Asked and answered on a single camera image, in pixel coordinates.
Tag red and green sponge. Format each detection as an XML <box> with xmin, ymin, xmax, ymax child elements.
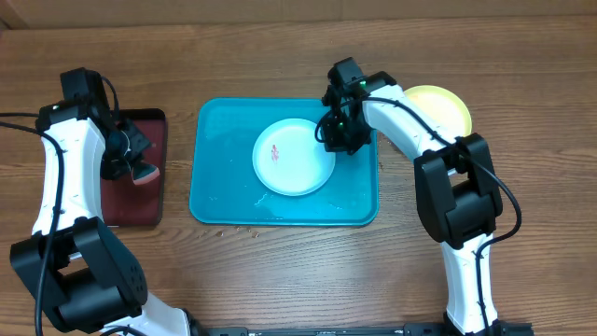
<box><xmin>131</xmin><ymin>161</ymin><xmax>160</xmax><ymax>186</ymax></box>

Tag light blue plate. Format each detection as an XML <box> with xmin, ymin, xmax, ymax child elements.
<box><xmin>252</xmin><ymin>119</ymin><xmax>336</xmax><ymax>196</ymax></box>

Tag yellow-green plate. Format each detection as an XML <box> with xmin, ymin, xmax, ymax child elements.
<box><xmin>405</xmin><ymin>85</ymin><xmax>473</xmax><ymax>136</ymax></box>

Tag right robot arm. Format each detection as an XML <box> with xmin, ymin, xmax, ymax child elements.
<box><xmin>315</xmin><ymin>58</ymin><xmax>503</xmax><ymax>335</ymax></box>

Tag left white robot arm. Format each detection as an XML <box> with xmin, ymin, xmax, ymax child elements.
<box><xmin>10</xmin><ymin>68</ymin><xmax>202</xmax><ymax>335</ymax></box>

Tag dark red small tray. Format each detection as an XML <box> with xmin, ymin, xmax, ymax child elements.
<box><xmin>101</xmin><ymin>108</ymin><xmax>168</xmax><ymax>227</ymax></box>

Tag teal plastic tray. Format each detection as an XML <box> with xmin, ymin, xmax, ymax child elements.
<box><xmin>189</xmin><ymin>98</ymin><xmax>380</xmax><ymax>227</ymax></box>

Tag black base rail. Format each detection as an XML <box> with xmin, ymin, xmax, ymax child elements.
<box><xmin>207</xmin><ymin>322</ymin><xmax>535</xmax><ymax>336</ymax></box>

